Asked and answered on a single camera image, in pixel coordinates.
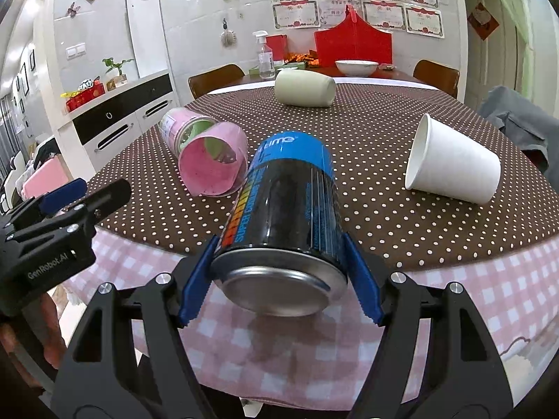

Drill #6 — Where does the white bowl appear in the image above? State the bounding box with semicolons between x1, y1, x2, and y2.
335;59;380;76

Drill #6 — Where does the pile of orange snacks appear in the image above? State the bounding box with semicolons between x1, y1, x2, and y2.
284;51;321;67

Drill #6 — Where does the person's left hand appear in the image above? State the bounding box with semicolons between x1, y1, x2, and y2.
0;290;67;369

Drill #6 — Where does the small potted plant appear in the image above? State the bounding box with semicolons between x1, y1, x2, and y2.
102;58;135;90

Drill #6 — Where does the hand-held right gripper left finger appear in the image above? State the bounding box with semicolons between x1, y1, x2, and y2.
51;236;218;419

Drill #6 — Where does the pink green-labelled cup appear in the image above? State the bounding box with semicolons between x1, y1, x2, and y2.
158;107;219;158

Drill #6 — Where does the brown polka dot tablecloth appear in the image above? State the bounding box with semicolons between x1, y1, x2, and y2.
87;82;555;271

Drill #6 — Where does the white and black cabinet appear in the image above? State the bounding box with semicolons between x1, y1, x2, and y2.
57;70;175;175

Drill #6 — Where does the grey garment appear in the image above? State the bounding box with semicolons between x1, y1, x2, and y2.
478;86;550;171

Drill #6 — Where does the cream cup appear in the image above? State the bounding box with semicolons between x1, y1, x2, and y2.
274;68;337;108

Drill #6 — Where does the pink seat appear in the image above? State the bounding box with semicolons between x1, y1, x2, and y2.
22;157;71;199

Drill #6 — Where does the red paper bag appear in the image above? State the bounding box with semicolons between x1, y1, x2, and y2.
314;4;394;68

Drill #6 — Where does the clear spray bottle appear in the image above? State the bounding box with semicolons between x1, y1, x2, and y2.
253;30;276;80

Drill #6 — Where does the white paper cup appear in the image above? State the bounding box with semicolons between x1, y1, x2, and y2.
404;113;502;205

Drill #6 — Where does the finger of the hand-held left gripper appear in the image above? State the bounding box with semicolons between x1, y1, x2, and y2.
9;180;132;245
6;177;88;228

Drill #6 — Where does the red diamond door decoration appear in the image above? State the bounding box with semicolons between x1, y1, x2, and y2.
467;2;500;41

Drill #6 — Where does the brown chair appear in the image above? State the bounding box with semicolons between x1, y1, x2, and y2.
413;60;460;99
189;64;246;99

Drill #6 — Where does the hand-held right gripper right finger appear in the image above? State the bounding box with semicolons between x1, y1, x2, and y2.
344;232;516;419

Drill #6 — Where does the red snack basket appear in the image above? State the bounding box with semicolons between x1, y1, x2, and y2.
65;79;107;113

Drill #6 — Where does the black and blue can cup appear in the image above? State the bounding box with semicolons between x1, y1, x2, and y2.
210;133;350;318

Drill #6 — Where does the pink checked tablecloth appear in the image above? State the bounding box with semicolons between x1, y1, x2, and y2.
65;227;559;411

